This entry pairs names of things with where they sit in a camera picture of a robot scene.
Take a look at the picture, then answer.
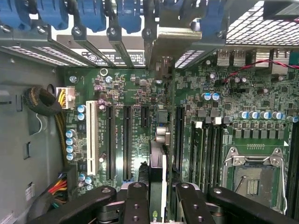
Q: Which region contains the green motherboard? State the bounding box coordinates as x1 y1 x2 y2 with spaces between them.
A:
56 50 299 224

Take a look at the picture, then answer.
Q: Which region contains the CPU socket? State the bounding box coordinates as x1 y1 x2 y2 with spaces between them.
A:
223 146 287 216

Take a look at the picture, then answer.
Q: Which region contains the white PCI expansion slot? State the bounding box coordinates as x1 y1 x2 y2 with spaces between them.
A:
85 100 99 176

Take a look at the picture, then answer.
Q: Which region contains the short PCIe expansion slot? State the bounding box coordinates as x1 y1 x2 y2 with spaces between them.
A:
141 105 150 128

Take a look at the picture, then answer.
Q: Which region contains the white power connector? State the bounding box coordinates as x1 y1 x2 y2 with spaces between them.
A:
56 86 76 110

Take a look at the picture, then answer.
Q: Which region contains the dark metal slot cover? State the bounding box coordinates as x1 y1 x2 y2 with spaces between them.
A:
107 27 135 69
73 27 113 69

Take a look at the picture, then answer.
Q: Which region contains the silver rear port block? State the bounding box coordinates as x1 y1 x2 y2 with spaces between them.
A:
216 49 246 68
254 49 272 68
271 48 290 75

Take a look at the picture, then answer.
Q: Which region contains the teal rear port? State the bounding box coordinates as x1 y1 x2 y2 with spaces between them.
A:
288 52 299 66

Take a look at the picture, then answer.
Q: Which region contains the black and silver PC case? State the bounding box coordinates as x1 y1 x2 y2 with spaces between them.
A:
0 0 299 70

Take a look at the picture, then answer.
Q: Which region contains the blue card retention clip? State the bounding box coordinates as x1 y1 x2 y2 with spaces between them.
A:
77 0 107 33
0 0 32 30
198 0 227 37
37 0 70 31
116 0 143 35

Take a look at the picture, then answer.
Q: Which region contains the coloured power wire bundle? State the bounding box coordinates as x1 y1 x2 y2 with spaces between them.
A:
45 165 78 210

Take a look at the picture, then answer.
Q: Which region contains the wire locking lever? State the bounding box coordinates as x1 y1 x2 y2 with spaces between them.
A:
281 151 287 216

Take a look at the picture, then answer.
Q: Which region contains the thin white wire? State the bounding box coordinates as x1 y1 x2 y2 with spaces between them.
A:
36 113 44 134

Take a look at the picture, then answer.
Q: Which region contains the black sleeved wire bundle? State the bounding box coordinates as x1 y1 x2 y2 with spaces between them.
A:
22 85 69 167

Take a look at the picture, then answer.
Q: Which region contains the red and black wire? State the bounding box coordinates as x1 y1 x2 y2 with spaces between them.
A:
221 58 299 86

